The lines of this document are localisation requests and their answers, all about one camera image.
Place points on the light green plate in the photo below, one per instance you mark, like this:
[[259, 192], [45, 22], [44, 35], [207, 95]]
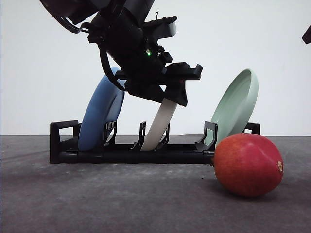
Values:
[[236, 107]]

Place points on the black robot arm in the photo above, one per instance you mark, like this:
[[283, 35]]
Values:
[[91, 12]]

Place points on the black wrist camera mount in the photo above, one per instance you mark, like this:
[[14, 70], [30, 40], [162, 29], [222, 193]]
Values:
[[161, 28]]

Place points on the red pomegranate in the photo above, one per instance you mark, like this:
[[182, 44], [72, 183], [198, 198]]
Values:
[[248, 165]]

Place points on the white plate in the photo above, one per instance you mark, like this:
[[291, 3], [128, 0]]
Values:
[[159, 125]]

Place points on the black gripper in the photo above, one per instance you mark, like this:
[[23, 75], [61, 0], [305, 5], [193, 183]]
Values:
[[141, 63]]

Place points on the black plastic dish rack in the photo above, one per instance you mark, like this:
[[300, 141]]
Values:
[[66, 147]]

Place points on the blue plate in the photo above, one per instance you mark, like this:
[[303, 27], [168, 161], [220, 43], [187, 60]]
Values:
[[102, 106]]

